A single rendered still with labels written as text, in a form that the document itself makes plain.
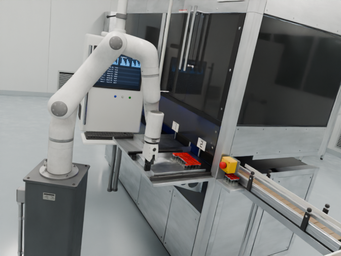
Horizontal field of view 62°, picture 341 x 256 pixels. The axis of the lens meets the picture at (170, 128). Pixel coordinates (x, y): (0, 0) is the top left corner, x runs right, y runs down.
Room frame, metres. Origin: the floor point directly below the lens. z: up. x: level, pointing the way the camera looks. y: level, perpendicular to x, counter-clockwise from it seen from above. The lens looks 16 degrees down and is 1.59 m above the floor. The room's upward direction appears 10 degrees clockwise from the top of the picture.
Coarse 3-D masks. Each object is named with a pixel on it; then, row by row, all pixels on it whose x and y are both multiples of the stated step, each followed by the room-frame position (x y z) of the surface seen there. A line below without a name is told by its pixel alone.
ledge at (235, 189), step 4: (216, 180) 1.52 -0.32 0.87; (220, 180) 1.52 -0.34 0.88; (220, 184) 1.49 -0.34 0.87; (224, 184) 1.48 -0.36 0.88; (224, 188) 1.45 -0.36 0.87; (228, 188) 1.44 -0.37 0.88; (232, 188) 1.44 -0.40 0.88; (236, 188) 1.45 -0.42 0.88; (240, 188) 1.46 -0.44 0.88; (244, 188) 1.47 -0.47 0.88; (228, 192) 1.42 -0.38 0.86; (232, 192) 1.43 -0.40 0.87; (236, 192) 1.44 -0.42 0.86
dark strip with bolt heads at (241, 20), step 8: (240, 16) 1.62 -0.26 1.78; (240, 24) 1.61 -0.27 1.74; (240, 32) 1.60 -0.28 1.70; (232, 48) 1.62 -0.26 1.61; (232, 56) 1.61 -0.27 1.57; (232, 64) 1.60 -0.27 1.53; (232, 72) 1.59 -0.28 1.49; (224, 88) 1.62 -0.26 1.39; (224, 96) 1.61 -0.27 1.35; (224, 104) 1.59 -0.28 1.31
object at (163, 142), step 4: (136, 136) 1.93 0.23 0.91; (140, 136) 1.99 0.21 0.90; (160, 136) 2.08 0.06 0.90; (164, 136) 2.10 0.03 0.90; (168, 136) 2.11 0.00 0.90; (172, 136) 2.13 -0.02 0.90; (136, 140) 1.91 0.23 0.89; (140, 140) 1.86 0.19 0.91; (144, 140) 1.97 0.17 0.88; (160, 140) 2.03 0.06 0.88; (164, 140) 2.05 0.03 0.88; (168, 140) 2.06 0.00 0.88; (172, 140) 2.08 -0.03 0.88; (176, 140) 2.09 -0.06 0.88; (140, 144) 1.85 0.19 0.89; (160, 144) 1.94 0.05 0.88; (164, 144) 1.96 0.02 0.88; (168, 144) 1.97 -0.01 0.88; (172, 144) 1.99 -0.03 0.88; (176, 144) 2.00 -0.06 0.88; (180, 144) 2.02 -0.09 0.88; (160, 148) 1.79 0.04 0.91; (164, 148) 1.81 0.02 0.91; (168, 148) 1.82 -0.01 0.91; (172, 148) 1.84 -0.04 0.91; (176, 148) 1.86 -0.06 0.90; (180, 148) 1.87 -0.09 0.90; (184, 148) 1.89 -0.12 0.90; (188, 148) 1.91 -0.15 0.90
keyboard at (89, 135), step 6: (84, 132) 2.10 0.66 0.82; (90, 132) 2.09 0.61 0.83; (96, 132) 2.11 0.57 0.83; (102, 132) 2.13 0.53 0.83; (108, 132) 2.16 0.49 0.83; (114, 132) 2.19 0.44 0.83; (120, 132) 2.21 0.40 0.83; (126, 132) 2.24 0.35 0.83; (90, 138) 1.99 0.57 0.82; (96, 138) 2.01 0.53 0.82; (102, 138) 2.03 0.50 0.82; (108, 138) 2.05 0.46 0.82
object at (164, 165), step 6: (138, 156) 1.59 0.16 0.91; (162, 156) 1.71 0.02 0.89; (168, 156) 1.73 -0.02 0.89; (144, 162) 1.51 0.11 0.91; (156, 162) 1.62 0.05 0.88; (162, 162) 1.63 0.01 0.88; (168, 162) 1.65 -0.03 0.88; (174, 162) 1.66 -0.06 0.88; (150, 168) 1.45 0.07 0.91; (156, 168) 1.53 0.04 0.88; (162, 168) 1.54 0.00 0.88; (168, 168) 1.56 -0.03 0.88; (174, 168) 1.57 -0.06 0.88; (180, 168) 1.59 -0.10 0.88; (150, 174) 1.43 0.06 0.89; (156, 174) 1.40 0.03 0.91; (162, 174) 1.42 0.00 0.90; (168, 174) 1.44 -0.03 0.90
